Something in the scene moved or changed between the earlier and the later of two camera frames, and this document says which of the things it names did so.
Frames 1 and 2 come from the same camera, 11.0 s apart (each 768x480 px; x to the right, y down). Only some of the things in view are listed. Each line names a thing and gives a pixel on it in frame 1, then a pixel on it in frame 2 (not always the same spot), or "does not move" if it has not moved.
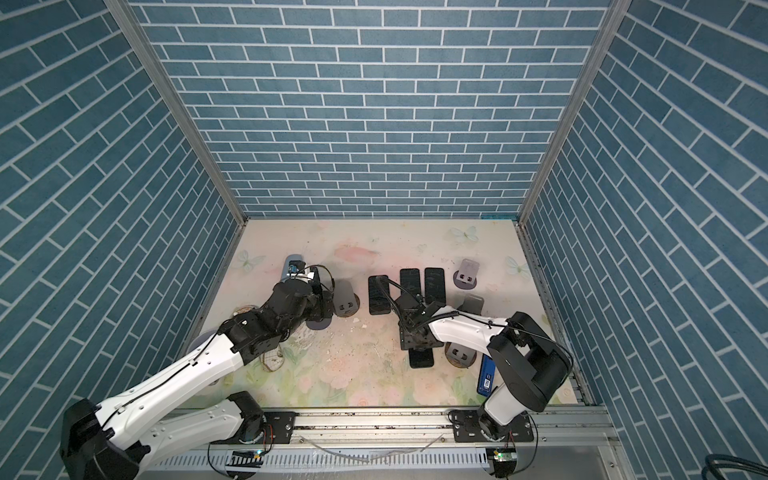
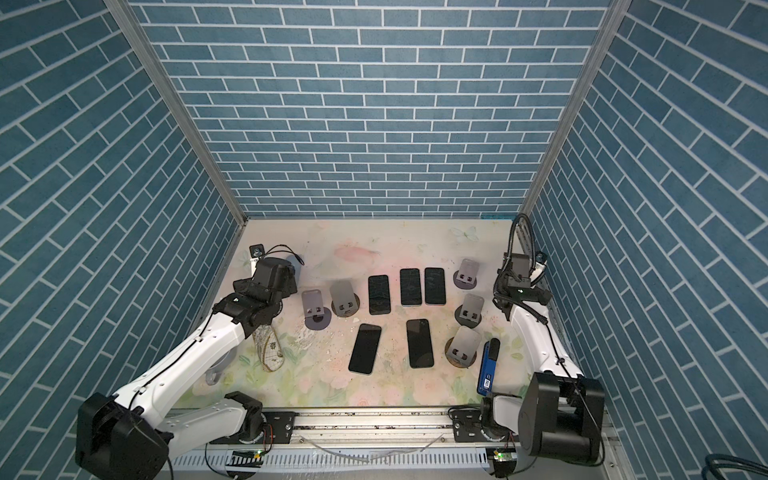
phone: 435,288 does not move
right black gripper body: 407,339 → 538,292
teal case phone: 410,279 does not move
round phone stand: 459,356 does not move
